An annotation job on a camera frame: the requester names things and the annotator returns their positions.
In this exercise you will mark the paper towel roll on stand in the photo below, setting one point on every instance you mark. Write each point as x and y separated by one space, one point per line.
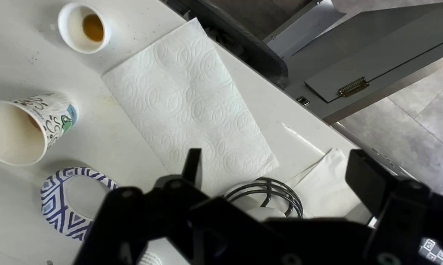
266 184

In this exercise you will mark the clear plastic film piece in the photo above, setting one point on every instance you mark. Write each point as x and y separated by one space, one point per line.
302 138

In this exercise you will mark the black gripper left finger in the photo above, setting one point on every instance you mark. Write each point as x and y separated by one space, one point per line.
132 222

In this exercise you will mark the open cabinet door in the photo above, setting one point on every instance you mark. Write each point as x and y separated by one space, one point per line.
377 60

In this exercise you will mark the small white cup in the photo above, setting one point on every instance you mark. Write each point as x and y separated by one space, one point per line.
75 23

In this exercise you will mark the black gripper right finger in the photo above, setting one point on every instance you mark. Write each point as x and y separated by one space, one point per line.
412 216

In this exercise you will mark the patterned paper cup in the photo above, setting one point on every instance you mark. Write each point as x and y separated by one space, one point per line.
15 133

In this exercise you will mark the white paper towel sheet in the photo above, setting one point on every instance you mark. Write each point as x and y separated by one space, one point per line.
191 108

